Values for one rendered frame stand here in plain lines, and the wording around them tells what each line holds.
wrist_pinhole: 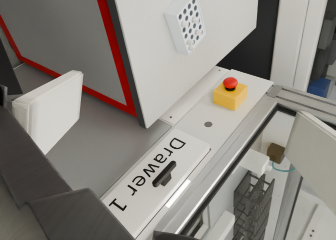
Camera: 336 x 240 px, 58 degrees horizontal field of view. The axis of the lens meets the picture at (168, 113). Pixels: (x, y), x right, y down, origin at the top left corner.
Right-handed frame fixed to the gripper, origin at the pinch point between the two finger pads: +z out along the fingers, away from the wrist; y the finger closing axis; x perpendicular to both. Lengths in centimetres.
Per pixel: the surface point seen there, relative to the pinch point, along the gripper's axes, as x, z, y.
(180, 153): -24, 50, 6
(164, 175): -26.0, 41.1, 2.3
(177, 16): 6, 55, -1
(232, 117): -17, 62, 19
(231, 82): -8, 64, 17
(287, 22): 12, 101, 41
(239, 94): -11, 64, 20
